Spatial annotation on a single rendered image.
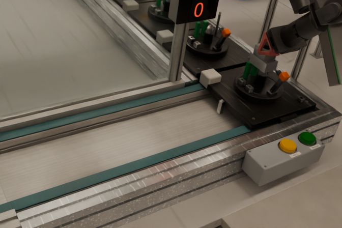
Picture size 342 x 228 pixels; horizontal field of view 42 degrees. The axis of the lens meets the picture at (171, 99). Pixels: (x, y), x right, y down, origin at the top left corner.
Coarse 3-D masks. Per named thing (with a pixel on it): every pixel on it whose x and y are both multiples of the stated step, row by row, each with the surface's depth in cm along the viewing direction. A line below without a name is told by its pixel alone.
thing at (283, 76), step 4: (276, 72) 118; (280, 72) 118; (284, 72) 117; (280, 76) 117; (284, 76) 116; (288, 76) 116; (280, 80) 118; (284, 80) 117; (276, 84) 119; (280, 84) 119; (272, 88) 121; (276, 88) 120; (272, 92) 121
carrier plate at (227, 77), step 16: (224, 80) 129; (224, 96) 123; (288, 96) 127; (304, 96) 128; (240, 112) 117; (256, 112) 118; (272, 112) 119; (288, 112) 120; (304, 112) 125; (256, 128) 116
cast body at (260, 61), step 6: (264, 48) 118; (252, 54) 122; (258, 54) 120; (252, 60) 122; (258, 60) 120; (264, 60) 119; (270, 60) 120; (276, 60) 120; (258, 66) 121; (264, 66) 119; (270, 66) 119; (276, 66) 121; (264, 72) 120
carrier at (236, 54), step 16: (192, 32) 151; (208, 32) 140; (192, 48) 138; (208, 48) 139; (224, 48) 141; (240, 48) 146; (192, 64) 134; (208, 64) 135; (224, 64) 137; (240, 64) 139
